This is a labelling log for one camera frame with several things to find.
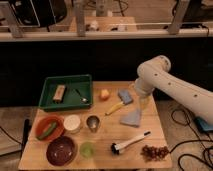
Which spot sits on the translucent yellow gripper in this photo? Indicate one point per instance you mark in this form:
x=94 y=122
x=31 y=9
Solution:
x=143 y=103

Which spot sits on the yellow banana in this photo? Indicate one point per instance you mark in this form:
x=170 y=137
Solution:
x=114 y=108

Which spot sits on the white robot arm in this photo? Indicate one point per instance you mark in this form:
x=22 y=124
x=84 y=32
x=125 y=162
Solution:
x=154 y=73

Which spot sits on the small metal cup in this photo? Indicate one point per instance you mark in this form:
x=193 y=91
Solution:
x=93 y=123

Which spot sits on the green plastic cup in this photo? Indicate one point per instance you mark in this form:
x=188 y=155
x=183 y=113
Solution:
x=87 y=149

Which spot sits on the grey folded cloth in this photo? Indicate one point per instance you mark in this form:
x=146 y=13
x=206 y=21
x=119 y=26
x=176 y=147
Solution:
x=132 y=118

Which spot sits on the blue sponge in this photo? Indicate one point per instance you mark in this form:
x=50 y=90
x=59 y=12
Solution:
x=125 y=96

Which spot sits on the wooden board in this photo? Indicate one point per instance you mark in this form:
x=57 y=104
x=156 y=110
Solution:
x=111 y=131

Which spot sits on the orange round fruit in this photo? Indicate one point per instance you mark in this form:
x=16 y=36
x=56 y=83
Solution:
x=104 y=94

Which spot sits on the brown dried grape bunch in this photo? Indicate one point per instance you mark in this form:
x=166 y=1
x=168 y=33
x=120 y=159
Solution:
x=152 y=153

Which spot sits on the black and white brush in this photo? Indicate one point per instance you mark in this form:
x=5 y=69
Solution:
x=116 y=148

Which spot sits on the blue box on floor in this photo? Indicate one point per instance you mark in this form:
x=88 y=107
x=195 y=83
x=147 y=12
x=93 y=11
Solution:
x=203 y=126

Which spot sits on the white round container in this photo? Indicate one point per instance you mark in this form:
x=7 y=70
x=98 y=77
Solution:
x=72 y=123

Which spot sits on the wooden block brush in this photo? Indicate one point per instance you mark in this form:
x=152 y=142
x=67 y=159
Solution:
x=59 y=93

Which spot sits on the green plastic tray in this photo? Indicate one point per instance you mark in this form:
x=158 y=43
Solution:
x=71 y=99

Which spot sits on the green cucumber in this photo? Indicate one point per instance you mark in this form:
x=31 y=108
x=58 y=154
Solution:
x=46 y=131

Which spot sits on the dark purple bowl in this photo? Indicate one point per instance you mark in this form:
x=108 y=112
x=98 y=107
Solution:
x=61 y=151

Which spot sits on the orange bowl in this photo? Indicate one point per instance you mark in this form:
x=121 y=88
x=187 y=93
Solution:
x=44 y=122

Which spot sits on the black speaker box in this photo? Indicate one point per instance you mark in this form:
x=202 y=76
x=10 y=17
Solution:
x=41 y=13

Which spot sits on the white rail beam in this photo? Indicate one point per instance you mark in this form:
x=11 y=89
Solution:
x=140 y=34

